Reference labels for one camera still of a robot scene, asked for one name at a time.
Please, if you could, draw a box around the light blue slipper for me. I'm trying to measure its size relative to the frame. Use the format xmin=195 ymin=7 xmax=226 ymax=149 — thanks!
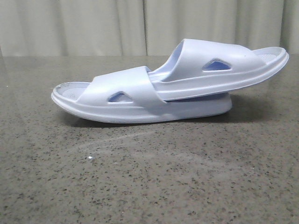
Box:
xmin=51 ymin=66 xmax=232 ymax=124
xmin=148 ymin=39 xmax=289 ymax=101

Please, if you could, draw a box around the pale green curtain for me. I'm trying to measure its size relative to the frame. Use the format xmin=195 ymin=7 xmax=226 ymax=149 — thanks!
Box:
xmin=0 ymin=0 xmax=299 ymax=56

